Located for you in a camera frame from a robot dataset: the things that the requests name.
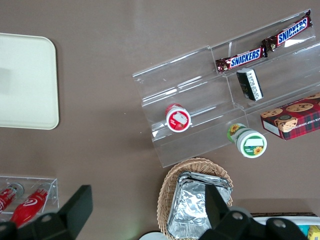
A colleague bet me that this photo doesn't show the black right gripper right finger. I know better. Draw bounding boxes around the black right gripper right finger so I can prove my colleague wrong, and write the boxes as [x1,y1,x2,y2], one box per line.
[199,184,254,240]

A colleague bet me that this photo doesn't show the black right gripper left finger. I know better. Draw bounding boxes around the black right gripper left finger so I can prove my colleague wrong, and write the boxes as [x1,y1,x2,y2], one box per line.
[32,184,94,240]

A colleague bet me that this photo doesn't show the oval light wicker basket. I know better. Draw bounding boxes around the oval light wicker basket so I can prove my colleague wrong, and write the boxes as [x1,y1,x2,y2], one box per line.
[156,157,235,240]

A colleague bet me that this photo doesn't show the cream plastic tray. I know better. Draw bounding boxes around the cream plastic tray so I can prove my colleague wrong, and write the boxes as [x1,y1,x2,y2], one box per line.
[0,32,60,131]

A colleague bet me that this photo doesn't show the aluminium foil container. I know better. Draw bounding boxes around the aluminium foil container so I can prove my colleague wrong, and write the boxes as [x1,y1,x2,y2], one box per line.
[177,171,234,201]
[167,178,232,240]

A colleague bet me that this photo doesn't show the clear acrylic bottle box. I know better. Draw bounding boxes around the clear acrylic bottle box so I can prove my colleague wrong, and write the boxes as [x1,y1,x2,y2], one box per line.
[0,174,60,221]

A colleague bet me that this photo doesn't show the white plastic bin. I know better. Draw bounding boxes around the white plastic bin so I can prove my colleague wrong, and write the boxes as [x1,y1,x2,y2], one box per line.
[249,212,320,240]

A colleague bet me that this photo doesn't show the red drink bottle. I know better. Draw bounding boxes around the red drink bottle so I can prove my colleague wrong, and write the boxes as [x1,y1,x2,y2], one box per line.
[0,183,25,215]
[9,183,52,228]

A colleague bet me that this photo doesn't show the white round plate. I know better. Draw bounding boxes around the white round plate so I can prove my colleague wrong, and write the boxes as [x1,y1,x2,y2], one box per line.
[139,231,163,240]

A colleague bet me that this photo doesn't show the green sunflower yogurt cup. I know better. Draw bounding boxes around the green sunflower yogurt cup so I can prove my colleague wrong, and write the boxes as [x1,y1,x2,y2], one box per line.
[226,123,268,159]

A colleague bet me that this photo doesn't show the teal snack packet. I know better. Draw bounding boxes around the teal snack packet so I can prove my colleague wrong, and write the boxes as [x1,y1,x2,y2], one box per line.
[297,224,310,236]

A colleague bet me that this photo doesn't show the red strawberry yogurt cup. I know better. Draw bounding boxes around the red strawberry yogurt cup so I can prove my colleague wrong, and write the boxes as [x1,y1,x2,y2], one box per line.
[165,102,193,133]

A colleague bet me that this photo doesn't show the yellow snack packet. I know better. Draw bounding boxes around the yellow snack packet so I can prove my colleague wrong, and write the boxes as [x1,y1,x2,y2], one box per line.
[307,224,320,240]

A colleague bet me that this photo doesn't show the red tartan cookie box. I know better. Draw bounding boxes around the red tartan cookie box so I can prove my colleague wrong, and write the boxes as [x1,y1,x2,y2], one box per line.
[260,91,320,142]

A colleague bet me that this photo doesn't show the clear acrylic tiered shelf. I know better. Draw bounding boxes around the clear acrylic tiered shelf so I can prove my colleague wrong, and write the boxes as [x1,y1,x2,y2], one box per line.
[132,8,320,168]

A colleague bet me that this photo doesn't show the black chocolate box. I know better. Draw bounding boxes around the black chocolate box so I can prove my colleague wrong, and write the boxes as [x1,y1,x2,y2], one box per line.
[236,67,264,102]

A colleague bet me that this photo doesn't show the Snickers chocolate bar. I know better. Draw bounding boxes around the Snickers chocolate bar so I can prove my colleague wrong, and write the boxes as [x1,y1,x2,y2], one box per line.
[215,45,269,75]
[261,11,314,53]

